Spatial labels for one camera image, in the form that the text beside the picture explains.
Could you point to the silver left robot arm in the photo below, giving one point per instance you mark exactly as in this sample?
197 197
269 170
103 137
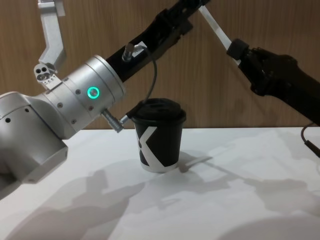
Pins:
75 100

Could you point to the black paper cup white mark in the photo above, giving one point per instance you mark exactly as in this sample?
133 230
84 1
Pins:
160 147

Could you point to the white table cloth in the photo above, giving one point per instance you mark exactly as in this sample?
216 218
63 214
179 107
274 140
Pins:
190 200

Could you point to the white strip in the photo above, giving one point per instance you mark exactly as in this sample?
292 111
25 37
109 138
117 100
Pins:
216 31

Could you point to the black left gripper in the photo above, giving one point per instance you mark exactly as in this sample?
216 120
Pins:
150 47

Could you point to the black plastic cup lid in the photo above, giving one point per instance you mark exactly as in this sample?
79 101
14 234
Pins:
160 108

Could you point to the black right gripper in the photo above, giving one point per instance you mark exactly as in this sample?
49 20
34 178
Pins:
287 80

